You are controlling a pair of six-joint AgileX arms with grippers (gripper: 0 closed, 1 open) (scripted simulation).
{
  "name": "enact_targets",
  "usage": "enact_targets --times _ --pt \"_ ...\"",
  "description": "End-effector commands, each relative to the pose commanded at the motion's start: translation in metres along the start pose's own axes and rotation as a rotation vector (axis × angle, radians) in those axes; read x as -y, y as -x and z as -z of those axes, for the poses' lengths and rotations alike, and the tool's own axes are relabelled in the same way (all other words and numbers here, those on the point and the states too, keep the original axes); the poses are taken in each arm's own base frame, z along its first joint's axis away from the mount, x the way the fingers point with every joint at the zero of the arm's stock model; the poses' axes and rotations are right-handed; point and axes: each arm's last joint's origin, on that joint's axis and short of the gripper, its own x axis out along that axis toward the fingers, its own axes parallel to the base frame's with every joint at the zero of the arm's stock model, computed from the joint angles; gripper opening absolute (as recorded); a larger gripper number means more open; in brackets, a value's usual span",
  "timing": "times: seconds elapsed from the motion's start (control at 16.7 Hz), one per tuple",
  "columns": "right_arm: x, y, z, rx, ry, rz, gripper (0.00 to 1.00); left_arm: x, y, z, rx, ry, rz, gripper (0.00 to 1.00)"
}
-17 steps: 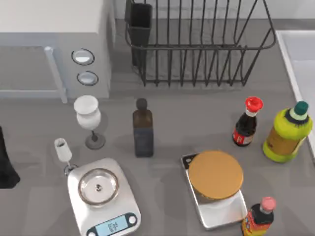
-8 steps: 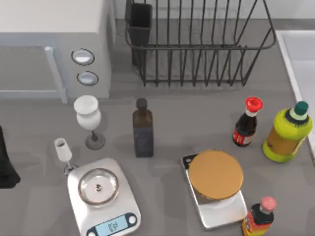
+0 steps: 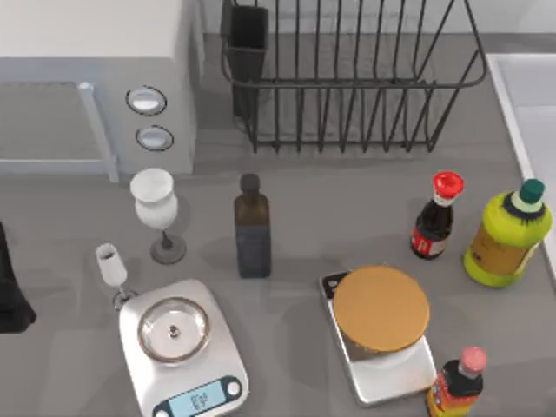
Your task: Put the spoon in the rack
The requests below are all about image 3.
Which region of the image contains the dark olive square bottle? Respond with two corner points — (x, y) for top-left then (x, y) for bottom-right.
(234, 173), (274, 280)

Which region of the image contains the large white goblet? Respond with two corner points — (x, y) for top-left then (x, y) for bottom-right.
(129, 168), (188, 265)

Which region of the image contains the small microwave knob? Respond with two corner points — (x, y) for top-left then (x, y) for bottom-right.
(135, 124), (175, 153)

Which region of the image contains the scale with wooden round plate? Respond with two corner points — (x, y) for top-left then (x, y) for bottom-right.
(319, 265), (438, 407)

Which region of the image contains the dark bottle with red cap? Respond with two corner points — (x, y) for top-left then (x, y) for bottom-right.
(410, 170), (465, 261)

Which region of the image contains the dark cutlery holder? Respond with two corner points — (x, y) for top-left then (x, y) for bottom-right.
(221, 0), (270, 129)

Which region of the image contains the silver scale with display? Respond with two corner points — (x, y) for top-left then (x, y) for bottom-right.
(118, 278), (251, 417)

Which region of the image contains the large microwave knob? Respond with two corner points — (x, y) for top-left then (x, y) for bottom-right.
(125, 85), (169, 117)

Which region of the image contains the small white goblet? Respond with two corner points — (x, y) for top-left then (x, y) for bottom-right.
(95, 242), (136, 310)

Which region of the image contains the pale microwave oven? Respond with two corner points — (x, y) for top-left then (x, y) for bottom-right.
(0, 0), (202, 183)

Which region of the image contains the yellow-green bottle with green cap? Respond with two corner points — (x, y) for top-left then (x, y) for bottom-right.
(462, 178), (553, 288)

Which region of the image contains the orange bottle with pink cap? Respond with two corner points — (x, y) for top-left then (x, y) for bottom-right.
(425, 347), (488, 417)

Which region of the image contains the white sink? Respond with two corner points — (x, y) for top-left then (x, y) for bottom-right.
(485, 52), (556, 282)

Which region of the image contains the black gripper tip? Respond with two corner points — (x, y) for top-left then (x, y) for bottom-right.
(0, 222), (37, 334)

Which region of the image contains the dark wire dish rack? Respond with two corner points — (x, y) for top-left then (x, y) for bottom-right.
(220, 0), (488, 155)

